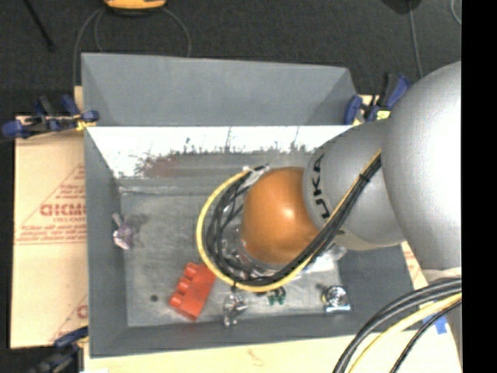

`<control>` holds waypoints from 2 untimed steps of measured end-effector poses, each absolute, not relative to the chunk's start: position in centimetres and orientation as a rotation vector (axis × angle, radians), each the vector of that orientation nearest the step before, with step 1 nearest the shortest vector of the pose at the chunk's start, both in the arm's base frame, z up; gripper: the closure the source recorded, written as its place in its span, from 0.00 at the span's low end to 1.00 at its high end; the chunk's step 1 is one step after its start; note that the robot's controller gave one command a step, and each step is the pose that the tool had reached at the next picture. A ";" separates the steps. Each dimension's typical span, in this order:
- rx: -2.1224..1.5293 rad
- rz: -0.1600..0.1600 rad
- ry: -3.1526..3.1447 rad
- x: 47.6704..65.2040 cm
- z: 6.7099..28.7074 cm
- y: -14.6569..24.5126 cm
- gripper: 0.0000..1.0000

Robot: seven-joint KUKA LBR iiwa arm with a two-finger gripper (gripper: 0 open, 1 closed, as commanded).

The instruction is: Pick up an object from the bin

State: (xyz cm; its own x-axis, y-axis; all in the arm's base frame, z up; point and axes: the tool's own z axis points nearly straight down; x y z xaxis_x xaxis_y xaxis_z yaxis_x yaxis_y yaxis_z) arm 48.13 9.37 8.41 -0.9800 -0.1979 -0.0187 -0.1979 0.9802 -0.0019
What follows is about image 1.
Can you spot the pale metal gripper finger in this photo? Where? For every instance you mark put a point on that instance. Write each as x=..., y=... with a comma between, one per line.
x=230, y=316
x=239, y=301

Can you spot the red toy building block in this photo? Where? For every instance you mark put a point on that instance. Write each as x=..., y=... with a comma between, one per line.
x=192, y=290

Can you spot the grey metal bin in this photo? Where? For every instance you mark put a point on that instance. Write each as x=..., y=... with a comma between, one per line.
x=174, y=224

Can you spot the small silver metal tool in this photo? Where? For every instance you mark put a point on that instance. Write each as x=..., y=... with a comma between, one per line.
x=337, y=298

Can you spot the purple toy figure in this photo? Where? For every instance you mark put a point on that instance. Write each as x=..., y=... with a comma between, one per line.
x=125, y=231

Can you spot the brown cardboard board red print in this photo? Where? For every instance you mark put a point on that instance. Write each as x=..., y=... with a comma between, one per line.
x=46, y=247

